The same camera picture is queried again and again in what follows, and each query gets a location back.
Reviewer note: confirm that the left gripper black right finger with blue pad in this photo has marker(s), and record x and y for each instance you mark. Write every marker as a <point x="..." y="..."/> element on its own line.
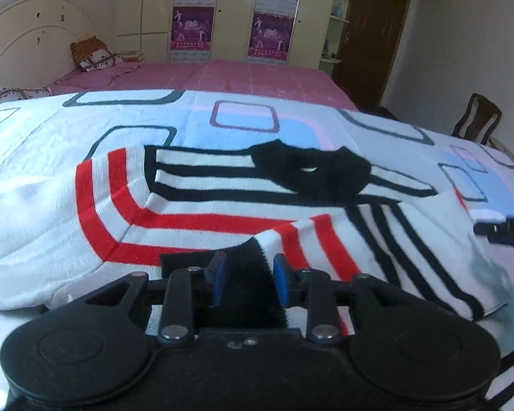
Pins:
<point x="312" y="290"/>

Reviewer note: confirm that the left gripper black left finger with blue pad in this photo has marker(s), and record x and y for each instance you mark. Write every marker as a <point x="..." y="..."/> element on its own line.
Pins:
<point x="190" y="288"/>

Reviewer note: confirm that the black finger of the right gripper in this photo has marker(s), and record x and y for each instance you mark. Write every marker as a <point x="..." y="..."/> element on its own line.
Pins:
<point x="497" y="233"/>

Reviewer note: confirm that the striped knit children's sweater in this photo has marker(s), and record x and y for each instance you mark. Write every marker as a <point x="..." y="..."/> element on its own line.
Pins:
<point x="140" y="208"/>

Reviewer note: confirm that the dark wooden chair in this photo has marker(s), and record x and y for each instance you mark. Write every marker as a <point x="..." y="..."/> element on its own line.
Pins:
<point x="479" y="121"/>

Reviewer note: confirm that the pink bed sheet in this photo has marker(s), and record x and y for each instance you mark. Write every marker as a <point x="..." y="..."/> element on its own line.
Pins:
<point x="224" y="76"/>

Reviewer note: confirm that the white patterned bed sheet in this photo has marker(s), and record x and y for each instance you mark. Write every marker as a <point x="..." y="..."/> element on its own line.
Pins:
<point x="42" y="137"/>

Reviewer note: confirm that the corner shelf unit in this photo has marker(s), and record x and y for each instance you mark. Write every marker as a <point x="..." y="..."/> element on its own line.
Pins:
<point x="338" y="22"/>

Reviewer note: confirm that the orange patterned cushion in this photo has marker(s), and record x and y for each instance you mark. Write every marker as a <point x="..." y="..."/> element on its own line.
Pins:
<point x="93" y="54"/>

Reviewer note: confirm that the lower right purple poster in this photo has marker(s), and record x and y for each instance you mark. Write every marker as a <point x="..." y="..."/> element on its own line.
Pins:
<point x="270" y="39"/>

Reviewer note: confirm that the lower left purple poster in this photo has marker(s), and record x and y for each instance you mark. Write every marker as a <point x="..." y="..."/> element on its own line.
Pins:
<point x="191" y="34"/>

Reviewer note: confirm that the white spotted pillow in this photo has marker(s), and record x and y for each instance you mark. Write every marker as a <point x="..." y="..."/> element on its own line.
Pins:
<point x="8" y="93"/>

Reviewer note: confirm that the dark wooden door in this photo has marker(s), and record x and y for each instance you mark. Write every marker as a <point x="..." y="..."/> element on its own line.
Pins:
<point x="368" y="49"/>

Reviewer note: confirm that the cream bed headboard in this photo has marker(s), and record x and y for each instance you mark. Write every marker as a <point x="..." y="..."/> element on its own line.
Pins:
<point x="35" y="39"/>

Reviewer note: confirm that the cream wardrobe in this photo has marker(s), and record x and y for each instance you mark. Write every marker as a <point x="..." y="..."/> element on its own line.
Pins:
<point x="145" y="25"/>

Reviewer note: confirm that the wooden bed frame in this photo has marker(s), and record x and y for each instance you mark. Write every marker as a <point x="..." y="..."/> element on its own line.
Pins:
<point x="497" y="144"/>

